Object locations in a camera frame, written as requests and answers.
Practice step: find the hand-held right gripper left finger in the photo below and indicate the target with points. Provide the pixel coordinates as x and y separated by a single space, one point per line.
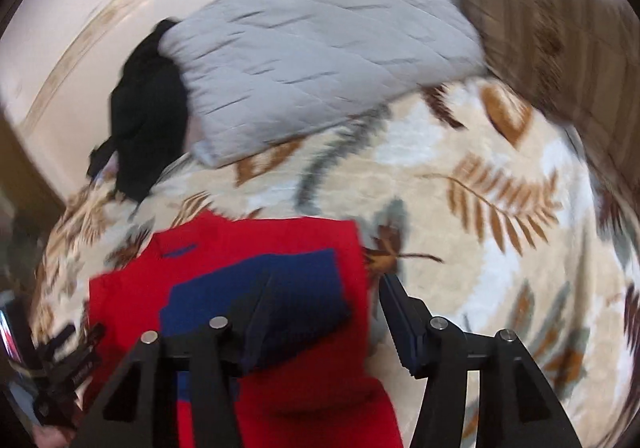
254 315

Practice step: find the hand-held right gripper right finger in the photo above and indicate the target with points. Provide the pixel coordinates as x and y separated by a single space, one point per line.
400 335

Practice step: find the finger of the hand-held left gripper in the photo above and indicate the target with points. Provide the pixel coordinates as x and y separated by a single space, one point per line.
75 340
65 385

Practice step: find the red and blue sweater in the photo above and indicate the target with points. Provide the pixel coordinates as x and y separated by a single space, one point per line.
300 238

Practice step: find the wooden cabinet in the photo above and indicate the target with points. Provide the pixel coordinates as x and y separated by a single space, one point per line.
25 188

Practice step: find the leaf print fleece blanket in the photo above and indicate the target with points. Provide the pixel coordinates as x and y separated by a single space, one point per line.
475 188

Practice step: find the black garment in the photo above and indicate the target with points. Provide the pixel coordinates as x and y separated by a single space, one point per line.
145 113

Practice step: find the grey quilted pillow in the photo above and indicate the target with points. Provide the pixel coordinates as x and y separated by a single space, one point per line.
320 53

